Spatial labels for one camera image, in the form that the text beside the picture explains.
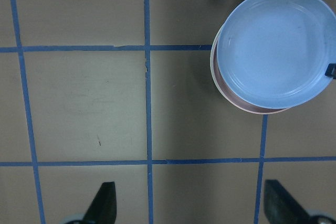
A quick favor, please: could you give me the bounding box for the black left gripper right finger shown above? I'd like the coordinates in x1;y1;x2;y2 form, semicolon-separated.
263;179;314;224

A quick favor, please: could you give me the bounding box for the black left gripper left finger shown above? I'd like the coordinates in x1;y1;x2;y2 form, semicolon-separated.
81;182;117;224

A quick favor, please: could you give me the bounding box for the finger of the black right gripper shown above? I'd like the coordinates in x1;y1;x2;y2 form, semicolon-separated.
324;63;336;78

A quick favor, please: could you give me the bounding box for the blue plate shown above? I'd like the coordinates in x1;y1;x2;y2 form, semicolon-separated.
217;0;335;109

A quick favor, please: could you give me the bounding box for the pink plate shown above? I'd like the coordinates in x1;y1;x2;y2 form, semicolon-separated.
209;29;288;115

